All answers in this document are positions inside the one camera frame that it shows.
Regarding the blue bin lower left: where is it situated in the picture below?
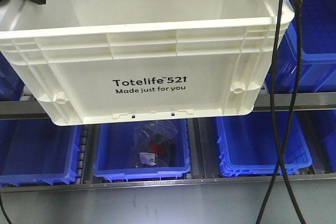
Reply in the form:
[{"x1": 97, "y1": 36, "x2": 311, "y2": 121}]
[{"x1": 1, "y1": 119, "x2": 81, "y2": 186}]

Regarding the black cable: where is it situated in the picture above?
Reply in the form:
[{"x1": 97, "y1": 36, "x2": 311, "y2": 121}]
[
  {"x1": 270, "y1": 0, "x2": 307, "y2": 224},
  {"x1": 256, "y1": 0, "x2": 287, "y2": 224}
]

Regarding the lower left roller track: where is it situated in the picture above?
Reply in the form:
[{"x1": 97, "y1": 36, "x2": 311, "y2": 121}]
[{"x1": 76, "y1": 125, "x2": 89, "y2": 184}]

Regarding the lower steel shelf rail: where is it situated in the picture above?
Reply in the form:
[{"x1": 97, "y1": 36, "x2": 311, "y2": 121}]
[{"x1": 0, "y1": 173, "x2": 336, "y2": 193}]

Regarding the clear bag of parts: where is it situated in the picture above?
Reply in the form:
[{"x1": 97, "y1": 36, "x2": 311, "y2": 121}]
[{"x1": 127, "y1": 120, "x2": 179, "y2": 168}]

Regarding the blue bin upper left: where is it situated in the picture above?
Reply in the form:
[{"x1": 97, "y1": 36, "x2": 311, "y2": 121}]
[{"x1": 1, "y1": 54, "x2": 24, "y2": 101}]

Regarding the blue bin lower right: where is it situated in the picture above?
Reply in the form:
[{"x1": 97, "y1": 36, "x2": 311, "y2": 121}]
[{"x1": 211, "y1": 111, "x2": 312, "y2": 177}]

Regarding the blue bin upper right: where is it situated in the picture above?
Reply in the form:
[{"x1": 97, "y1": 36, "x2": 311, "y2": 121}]
[{"x1": 275, "y1": 0, "x2": 335, "y2": 94}]

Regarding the blue bin lower middle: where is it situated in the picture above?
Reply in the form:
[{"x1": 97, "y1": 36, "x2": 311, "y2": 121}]
[{"x1": 93, "y1": 119, "x2": 191, "y2": 182}]

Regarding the white plastic tote crate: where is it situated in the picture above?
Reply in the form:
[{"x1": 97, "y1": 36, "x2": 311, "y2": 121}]
[{"x1": 1, "y1": 0, "x2": 294, "y2": 126}]

